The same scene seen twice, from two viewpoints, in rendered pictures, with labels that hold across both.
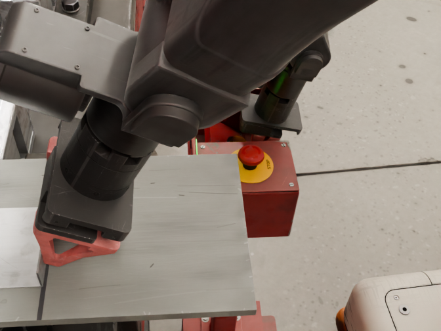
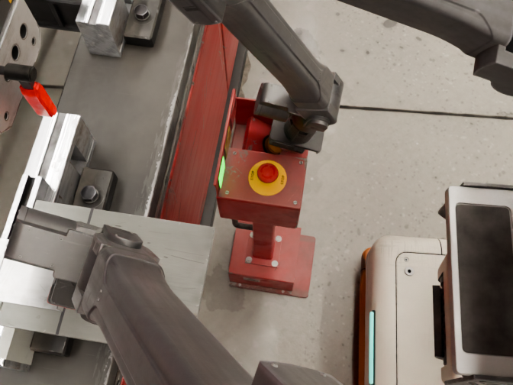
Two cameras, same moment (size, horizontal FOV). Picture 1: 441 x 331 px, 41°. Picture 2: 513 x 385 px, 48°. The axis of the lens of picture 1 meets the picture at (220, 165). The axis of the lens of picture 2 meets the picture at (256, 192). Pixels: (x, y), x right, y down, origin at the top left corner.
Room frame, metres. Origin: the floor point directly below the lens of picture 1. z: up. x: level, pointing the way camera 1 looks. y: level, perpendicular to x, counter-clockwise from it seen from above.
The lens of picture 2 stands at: (0.19, -0.15, 1.77)
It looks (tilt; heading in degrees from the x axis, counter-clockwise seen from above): 68 degrees down; 17
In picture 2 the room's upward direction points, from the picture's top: 1 degrees counter-clockwise
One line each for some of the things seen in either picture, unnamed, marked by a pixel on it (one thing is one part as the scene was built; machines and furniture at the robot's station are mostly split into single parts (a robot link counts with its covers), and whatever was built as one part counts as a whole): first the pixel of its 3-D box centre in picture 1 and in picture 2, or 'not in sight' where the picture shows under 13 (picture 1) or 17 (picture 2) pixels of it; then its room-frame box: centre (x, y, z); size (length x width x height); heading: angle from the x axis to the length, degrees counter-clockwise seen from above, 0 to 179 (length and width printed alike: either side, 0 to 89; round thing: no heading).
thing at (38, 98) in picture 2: not in sight; (29, 91); (0.46, 0.21, 1.20); 0.04 x 0.02 x 0.10; 97
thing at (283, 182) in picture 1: (239, 156); (266, 161); (0.65, -0.03, 0.75); 0.20 x 0.16 x 0.18; 7
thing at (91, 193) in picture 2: not in sight; (88, 193); (0.44, 0.21, 0.91); 0.03 x 0.03 x 0.02
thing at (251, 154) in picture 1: (250, 159); (267, 175); (0.60, -0.04, 0.79); 0.04 x 0.04 x 0.04
